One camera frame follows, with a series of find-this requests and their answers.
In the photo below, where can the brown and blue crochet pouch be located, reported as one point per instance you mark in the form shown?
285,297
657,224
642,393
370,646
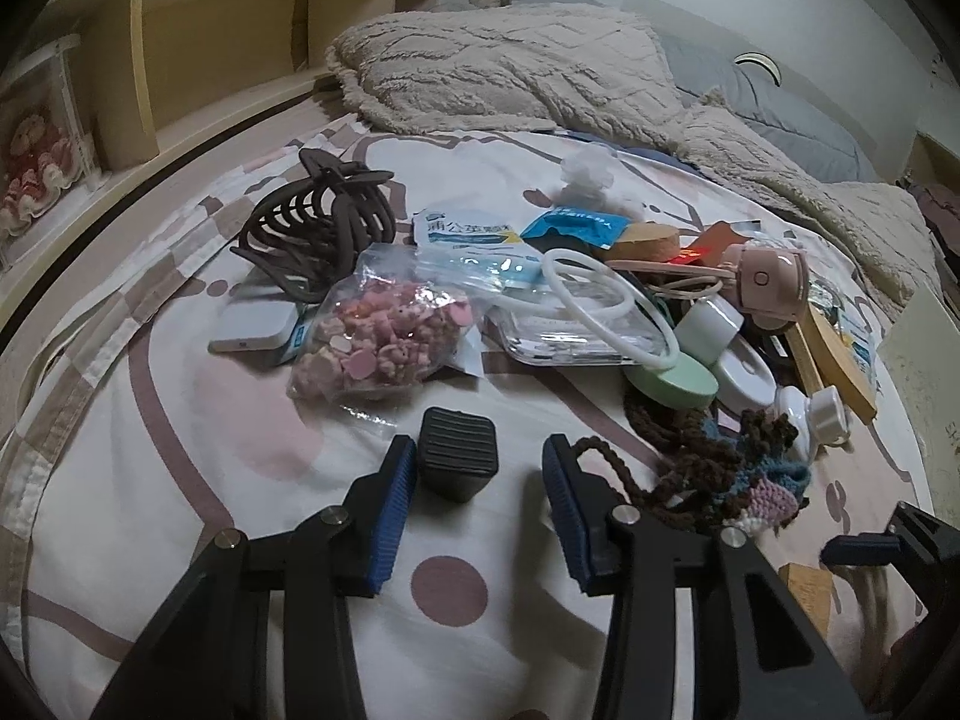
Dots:
735,465

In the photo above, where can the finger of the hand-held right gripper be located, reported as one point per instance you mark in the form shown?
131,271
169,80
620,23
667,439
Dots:
855,549

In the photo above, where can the white cylindrical jar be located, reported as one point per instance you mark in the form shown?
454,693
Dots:
709,326

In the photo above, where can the black charger adapter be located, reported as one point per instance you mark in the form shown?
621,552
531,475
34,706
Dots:
454,457

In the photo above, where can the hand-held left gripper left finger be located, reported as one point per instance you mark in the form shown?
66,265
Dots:
394,517

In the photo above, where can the white wipes packet blue print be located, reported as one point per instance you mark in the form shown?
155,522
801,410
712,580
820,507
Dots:
862,349

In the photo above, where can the beige fuzzy pillow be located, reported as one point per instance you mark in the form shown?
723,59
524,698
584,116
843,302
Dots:
810,187
510,67

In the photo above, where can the clear bag of pink candies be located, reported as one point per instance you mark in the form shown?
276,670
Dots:
382,337

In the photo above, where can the white and blue sachet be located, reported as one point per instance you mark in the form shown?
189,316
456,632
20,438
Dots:
472,244

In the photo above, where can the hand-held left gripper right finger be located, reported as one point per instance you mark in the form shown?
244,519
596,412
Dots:
570,517

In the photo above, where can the round wooden lid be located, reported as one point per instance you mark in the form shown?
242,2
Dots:
806,596

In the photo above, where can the white cardboard shoe box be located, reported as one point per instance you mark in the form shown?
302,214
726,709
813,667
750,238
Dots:
930,390

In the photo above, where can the white bottle cap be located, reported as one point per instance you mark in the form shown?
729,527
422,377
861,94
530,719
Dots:
814,416

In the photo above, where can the crumpled clear plastic bag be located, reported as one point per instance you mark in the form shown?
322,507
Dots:
592,172

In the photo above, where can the white power bank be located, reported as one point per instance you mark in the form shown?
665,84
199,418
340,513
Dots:
251,330

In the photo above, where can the round cork coaster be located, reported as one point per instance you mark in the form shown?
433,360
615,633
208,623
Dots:
649,240

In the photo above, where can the pink portable fan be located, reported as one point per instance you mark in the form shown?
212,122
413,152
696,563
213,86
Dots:
772,285

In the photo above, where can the clear glass food container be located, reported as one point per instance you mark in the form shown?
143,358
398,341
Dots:
547,337

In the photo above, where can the white round flat container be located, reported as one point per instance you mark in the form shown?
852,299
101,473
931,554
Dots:
744,382

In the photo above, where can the blue foil packet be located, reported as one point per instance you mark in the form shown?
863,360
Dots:
574,229

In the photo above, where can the white visor cap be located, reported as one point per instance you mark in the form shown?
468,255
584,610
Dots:
761,66

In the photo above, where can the wooden box pieces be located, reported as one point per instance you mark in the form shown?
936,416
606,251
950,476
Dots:
836,360

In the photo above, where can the small orange box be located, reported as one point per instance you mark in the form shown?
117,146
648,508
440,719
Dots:
712,244

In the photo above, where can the wooden shelf unit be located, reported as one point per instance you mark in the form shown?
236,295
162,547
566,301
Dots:
202,45

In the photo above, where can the brown hair claw clip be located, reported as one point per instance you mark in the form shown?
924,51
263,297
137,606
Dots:
315,232

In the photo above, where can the grey duvet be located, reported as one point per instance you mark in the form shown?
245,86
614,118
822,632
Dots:
787,120

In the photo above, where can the clear display case with doll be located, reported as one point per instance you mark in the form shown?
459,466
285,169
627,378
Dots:
37,157

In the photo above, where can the green round lid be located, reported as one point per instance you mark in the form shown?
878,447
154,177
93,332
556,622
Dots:
675,384

